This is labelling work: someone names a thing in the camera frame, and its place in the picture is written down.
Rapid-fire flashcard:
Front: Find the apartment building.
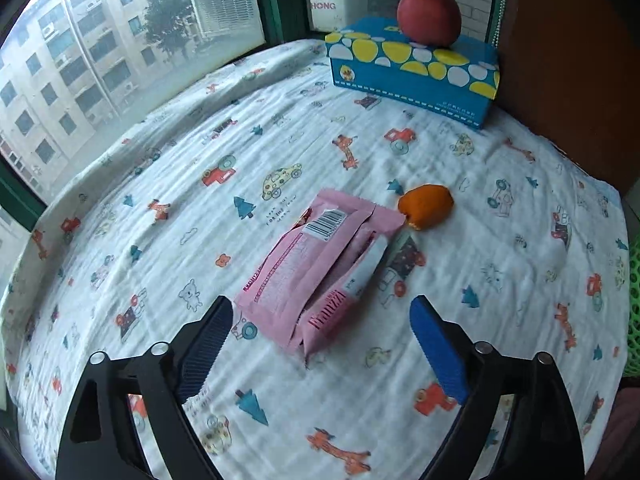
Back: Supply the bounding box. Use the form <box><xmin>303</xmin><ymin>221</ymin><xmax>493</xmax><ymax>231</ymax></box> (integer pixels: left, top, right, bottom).
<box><xmin>0</xmin><ymin>0</ymin><xmax>202</xmax><ymax>197</ymax></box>

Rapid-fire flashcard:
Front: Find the blue dotted tissue box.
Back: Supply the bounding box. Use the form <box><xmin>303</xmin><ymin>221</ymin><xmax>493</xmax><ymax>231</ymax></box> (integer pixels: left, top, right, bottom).
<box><xmin>325</xmin><ymin>16</ymin><xmax>501</xmax><ymax>131</ymax></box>

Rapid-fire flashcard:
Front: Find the orange peel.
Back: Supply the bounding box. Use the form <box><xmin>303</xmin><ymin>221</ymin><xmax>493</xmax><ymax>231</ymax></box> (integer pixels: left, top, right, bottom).
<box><xmin>398</xmin><ymin>185</ymin><xmax>455</xmax><ymax>231</ymax></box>

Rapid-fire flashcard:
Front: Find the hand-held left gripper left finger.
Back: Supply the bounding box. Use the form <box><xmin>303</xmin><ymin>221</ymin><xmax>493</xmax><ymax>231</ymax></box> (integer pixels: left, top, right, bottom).
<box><xmin>55</xmin><ymin>296</ymin><xmax>235</xmax><ymax>480</ymax></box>

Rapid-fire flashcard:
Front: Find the tree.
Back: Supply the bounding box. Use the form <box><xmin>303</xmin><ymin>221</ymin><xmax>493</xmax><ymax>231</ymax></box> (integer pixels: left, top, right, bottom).
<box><xmin>142</xmin><ymin>0</ymin><xmax>199</xmax><ymax>64</ymax></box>

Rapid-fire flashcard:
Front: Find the green window frame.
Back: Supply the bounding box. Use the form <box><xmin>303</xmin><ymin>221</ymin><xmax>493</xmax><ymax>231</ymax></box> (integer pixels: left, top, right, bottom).
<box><xmin>0</xmin><ymin>0</ymin><xmax>511</xmax><ymax>217</ymax></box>

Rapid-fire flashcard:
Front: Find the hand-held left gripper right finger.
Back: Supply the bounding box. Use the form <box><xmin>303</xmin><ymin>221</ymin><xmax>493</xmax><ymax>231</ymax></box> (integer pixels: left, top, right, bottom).
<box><xmin>409</xmin><ymin>295</ymin><xmax>586</xmax><ymax>480</ymax></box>

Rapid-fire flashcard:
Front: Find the pink snack packet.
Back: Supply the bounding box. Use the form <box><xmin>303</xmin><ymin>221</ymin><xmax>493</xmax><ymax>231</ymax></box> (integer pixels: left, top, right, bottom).
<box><xmin>235</xmin><ymin>188</ymin><xmax>407</xmax><ymax>362</ymax></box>

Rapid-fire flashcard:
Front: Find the white printed blanket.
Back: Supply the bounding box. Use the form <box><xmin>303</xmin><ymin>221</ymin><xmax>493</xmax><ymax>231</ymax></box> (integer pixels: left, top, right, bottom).
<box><xmin>0</xmin><ymin>37</ymin><xmax>632</xmax><ymax>480</ymax></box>

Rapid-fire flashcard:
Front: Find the brown wooden cabinet panel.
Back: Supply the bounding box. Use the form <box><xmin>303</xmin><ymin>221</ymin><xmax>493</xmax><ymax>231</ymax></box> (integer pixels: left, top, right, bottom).
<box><xmin>485</xmin><ymin>0</ymin><xmax>640</xmax><ymax>197</ymax></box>

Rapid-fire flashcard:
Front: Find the red apple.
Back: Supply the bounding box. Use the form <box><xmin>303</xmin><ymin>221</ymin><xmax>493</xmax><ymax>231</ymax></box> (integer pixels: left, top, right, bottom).
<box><xmin>397</xmin><ymin>0</ymin><xmax>462</xmax><ymax>47</ymax></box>

